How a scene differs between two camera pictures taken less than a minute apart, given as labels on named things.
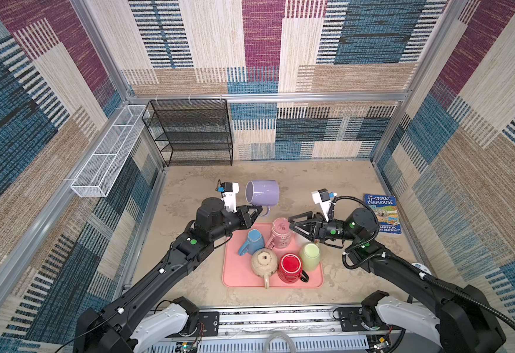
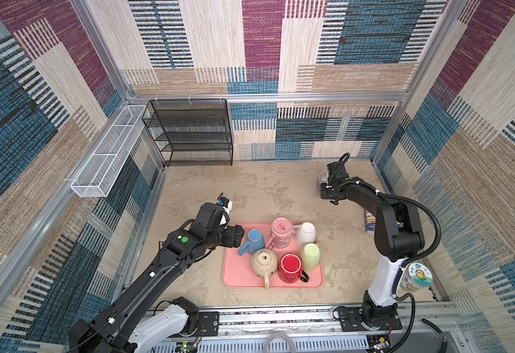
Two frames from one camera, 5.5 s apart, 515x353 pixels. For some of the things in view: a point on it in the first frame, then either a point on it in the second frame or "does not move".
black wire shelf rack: [191, 132] does not move
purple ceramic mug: [263, 193] to [323, 179]
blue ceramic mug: [255, 242] does not move
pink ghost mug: [281, 228] does not move
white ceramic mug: [302, 240] does not move
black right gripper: [309, 226] to [324, 194]
